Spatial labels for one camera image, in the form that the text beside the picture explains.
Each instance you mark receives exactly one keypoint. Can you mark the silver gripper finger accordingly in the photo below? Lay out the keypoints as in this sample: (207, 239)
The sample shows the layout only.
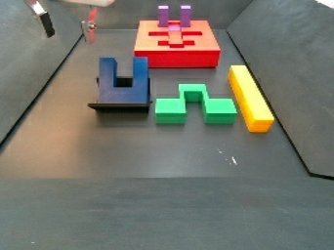
(88, 26)

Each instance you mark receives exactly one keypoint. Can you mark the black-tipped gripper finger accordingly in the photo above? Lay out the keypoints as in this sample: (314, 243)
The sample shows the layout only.
(42, 16)

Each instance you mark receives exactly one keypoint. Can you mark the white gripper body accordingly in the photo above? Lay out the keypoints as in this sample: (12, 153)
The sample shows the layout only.
(98, 3)

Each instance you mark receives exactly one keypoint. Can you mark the blue U-shaped block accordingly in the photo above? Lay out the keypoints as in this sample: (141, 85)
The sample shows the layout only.
(108, 74)

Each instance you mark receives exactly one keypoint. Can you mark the red puzzle base board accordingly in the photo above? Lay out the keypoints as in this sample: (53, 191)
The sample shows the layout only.
(177, 47)

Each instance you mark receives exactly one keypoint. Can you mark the purple U-shaped block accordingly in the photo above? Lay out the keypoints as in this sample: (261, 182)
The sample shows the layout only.
(181, 20)

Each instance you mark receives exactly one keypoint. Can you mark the green zigzag block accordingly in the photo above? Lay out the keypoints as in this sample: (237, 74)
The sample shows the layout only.
(216, 110)

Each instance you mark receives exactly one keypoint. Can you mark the yellow long block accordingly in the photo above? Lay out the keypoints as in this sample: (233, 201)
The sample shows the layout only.
(255, 111)

